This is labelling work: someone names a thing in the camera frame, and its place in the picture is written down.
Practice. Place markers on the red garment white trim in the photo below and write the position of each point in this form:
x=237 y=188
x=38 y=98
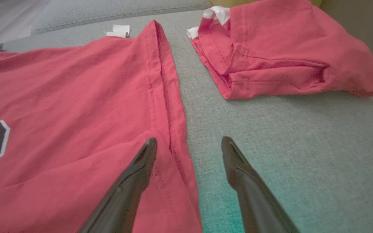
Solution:
x=286 y=48

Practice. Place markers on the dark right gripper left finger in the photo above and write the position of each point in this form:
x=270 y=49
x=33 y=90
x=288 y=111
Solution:
x=125 y=197

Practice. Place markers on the red jersey white stripes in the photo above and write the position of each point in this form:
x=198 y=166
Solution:
x=76 y=97

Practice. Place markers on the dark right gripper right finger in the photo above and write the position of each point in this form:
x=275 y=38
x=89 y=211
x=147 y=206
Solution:
x=257 y=200

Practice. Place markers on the looped white fabric label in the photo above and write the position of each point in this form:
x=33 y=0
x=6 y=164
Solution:
x=121 y=29

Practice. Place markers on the grey piped sofa cushion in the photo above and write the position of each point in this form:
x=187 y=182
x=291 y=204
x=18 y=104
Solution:
x=109 y=9

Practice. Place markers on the grey fabric sofa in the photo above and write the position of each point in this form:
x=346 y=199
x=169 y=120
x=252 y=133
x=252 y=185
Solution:
x=286 y=145

